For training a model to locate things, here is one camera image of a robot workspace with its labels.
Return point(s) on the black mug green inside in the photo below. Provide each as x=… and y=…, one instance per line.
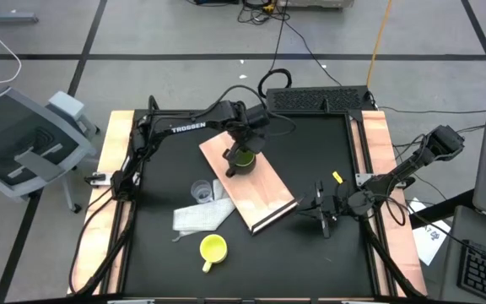
x=245, y=159

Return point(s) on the black desk leg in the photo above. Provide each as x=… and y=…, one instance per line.
x=441, y=209

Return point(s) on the black aluminium table frame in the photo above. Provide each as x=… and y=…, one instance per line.
x=310, y=113

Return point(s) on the yellow tape tag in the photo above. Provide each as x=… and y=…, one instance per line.
x=337, y=177

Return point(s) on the grey office chair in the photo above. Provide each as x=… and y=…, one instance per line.
x=15, y=139

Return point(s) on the white waffle cloth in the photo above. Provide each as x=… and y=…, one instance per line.
x=203, y=215

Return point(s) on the white paper sheet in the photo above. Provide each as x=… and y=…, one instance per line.
x=430, y=245

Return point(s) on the silver corner bracket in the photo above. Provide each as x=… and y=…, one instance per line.
x=131, y=302

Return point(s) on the light wooden board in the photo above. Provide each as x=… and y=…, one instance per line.
x=264, y=190

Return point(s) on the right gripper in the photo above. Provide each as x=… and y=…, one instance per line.
x=331, y=207

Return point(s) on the grey power strip box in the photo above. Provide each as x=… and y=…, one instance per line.
x=314, y=3

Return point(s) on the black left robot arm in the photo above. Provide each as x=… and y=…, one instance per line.
x=188, y=126

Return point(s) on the black perforated computer case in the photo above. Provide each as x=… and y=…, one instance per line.
x=314, y=99

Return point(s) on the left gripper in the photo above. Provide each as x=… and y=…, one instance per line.
x=253, y=139

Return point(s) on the yellow mug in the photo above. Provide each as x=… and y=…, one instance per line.
x=213, y=248

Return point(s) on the clear plastic cup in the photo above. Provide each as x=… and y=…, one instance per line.
x=201, y=192

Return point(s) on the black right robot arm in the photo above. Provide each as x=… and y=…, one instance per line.
x=399, y=171

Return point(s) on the grey desk foot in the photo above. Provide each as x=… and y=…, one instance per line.
x=7, y=17

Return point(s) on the black keyboard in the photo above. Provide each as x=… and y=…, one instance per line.
x=485, y=272

